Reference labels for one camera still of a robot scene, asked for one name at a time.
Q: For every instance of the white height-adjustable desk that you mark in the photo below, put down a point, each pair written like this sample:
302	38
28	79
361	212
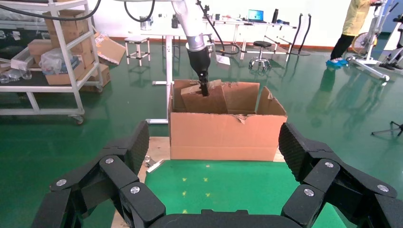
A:
169	63

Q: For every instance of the black tripod stand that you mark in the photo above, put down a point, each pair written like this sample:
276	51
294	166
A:
392	127

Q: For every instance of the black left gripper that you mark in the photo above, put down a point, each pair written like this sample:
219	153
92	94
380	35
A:
199	61

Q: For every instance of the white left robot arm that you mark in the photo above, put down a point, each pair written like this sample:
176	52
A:
189	19

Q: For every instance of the black stand with round base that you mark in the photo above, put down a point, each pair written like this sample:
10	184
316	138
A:
299	53

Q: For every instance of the tall black bottle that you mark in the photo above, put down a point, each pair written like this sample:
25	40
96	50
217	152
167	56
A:
275	15

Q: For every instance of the small white square stool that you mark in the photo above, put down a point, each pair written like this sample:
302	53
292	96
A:
137	39

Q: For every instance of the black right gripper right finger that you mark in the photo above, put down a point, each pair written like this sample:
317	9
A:
321	176

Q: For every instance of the white shelf cart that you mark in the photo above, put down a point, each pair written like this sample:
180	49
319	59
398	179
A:
67	53

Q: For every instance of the cardboard box with black print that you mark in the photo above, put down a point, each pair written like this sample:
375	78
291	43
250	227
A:
72	28

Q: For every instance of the small taped cardboard box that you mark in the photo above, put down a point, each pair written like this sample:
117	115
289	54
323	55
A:
204	104

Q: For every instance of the large open cardboard carton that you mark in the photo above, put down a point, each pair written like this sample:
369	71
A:
220	138

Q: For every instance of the black stool with chrome base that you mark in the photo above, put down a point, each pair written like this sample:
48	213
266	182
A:
262	44

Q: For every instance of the small black bottle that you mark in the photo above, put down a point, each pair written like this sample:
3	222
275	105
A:
175	22

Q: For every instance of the person with blue shoe covers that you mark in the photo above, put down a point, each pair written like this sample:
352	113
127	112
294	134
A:
355	15

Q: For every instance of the green cloth mat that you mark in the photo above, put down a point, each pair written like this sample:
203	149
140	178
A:
220	188

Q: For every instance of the silver metal can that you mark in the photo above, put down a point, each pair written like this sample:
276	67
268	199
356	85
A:
146	23

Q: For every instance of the silver metal clamp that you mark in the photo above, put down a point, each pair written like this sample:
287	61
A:
149	162

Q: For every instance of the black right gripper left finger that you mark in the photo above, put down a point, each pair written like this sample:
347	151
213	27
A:
119	176

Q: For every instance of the white frame table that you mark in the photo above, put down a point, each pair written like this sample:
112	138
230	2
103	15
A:
239	22

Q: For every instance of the open laptop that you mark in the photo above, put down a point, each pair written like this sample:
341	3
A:
255	15

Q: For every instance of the white exercise machine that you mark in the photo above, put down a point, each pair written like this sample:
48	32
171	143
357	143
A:
395	53

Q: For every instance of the plain cardboard box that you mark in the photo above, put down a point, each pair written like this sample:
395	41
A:
63	78
37	47
102	75

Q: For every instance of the flattened cardboard sheet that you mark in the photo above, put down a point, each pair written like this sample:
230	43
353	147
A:
110	50

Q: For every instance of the white exercise bike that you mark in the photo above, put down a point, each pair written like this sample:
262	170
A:
365	42

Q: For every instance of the clear plastic bag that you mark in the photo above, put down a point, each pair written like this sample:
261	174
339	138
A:
53	61

